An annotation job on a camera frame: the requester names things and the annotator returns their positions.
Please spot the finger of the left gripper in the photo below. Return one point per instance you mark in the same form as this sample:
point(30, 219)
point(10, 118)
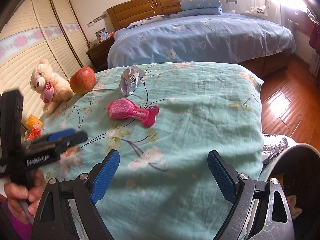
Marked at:
point(60, 134)
point(64, 143)

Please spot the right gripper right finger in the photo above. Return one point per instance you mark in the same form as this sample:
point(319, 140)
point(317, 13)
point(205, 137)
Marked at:
point(225, 175)

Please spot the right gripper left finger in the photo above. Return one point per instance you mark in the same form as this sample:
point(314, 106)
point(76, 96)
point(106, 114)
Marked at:
point(102, 174)

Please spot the pink toy package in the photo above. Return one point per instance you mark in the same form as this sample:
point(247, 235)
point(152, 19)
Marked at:
point(124, 108)

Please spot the silver wrapper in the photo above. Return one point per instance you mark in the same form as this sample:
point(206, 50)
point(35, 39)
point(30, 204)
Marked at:
point(130, 79)

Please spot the white tissue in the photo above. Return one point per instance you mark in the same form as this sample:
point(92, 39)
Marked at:
point(294, 211)

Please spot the person's left hand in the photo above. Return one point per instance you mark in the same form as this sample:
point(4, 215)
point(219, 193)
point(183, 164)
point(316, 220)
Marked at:
point(15, 193)

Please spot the red white candy wrapper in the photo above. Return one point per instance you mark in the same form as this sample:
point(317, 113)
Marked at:
point(35, 132)

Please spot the orange foam cup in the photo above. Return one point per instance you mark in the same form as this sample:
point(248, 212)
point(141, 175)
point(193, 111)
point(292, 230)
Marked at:
point(33, 121)

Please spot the cream teddy bear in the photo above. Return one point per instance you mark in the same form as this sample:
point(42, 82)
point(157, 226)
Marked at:
point(52, 87)

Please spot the silver foil mat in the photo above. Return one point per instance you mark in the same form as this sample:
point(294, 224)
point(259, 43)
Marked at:
point(273, 146)

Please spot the red apple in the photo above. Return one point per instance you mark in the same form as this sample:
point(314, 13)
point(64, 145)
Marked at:
point(83, 81)

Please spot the teal floral bed sheet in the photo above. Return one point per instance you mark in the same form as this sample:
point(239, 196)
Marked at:
point(163, 188)

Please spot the wooden nightstand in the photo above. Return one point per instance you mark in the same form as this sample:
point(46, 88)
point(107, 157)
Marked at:
point(98, 54)

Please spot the cream louvered wardrobe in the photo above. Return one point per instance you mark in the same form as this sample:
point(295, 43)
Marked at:
point(40, 29)

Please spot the framed photo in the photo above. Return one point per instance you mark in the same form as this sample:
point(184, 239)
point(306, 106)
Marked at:
point(102, 35)

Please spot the blue bed cover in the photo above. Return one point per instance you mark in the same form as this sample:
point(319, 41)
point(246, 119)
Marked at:
point(226, 38)

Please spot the white pillow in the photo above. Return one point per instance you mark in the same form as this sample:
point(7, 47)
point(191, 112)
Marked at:
point(146, 21)

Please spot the dark red hanging coat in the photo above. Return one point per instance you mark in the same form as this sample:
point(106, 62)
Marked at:
point(314, 41)

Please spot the folded blue quilt stack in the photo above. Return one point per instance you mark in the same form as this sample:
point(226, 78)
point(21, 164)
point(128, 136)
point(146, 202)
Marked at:
point(201, 7)

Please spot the wooden headboard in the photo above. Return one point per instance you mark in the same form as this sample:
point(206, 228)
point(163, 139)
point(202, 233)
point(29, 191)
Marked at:
point(123, 14)

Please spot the white bed guard rail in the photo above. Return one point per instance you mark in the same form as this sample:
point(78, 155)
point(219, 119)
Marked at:
point(266, 9)

